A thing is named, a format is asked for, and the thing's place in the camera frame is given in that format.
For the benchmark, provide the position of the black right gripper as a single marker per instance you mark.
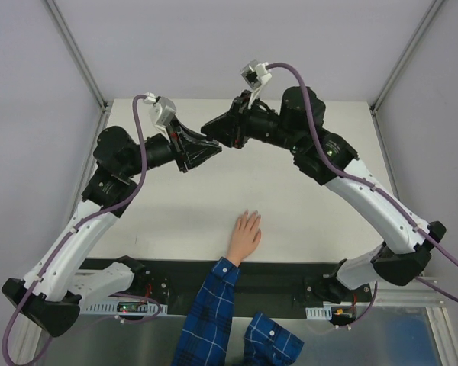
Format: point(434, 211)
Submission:
point(240, 123)

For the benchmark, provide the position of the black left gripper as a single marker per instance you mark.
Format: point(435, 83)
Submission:
point(179, 149)

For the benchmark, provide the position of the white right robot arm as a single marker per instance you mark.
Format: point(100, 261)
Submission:
point(407, 239)

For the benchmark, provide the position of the blue plaid sleeve forearm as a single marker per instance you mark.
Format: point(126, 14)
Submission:
point(207, 327)

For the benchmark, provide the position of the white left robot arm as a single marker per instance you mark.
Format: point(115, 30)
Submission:
point(50, 295)

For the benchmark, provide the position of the person's left hand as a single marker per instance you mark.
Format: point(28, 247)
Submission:
point(245, 237)

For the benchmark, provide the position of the blue plaid shirt part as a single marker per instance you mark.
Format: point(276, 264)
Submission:
point(267, 343)

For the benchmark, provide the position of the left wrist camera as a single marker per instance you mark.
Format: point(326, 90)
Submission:
point(161, 111)

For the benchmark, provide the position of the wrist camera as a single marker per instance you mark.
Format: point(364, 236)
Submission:
point(161, 111)
point(256, 75)

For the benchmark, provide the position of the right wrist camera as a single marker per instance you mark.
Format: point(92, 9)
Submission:
point(256, 75)

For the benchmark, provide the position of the left aluminium frame post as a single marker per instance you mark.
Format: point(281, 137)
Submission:
point(75, 53)

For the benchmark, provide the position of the aluminium frame post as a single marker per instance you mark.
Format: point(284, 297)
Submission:
point(75, 53)
point(418, 35)

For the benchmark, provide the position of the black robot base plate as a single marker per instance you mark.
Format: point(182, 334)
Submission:
point(280, 290)

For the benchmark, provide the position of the left white cable duct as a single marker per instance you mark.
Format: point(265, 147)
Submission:
point(127, 307)

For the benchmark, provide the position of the white cable duct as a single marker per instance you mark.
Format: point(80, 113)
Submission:
point(319, 313)
point(127, 307)

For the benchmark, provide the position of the right white cable duct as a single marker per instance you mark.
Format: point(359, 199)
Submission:
point(319, 313)

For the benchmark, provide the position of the right aluminium frame post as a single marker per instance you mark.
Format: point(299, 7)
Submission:
point(418, 35)

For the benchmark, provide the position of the aluminium front rail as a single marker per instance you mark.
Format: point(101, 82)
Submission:
point(414, 294)

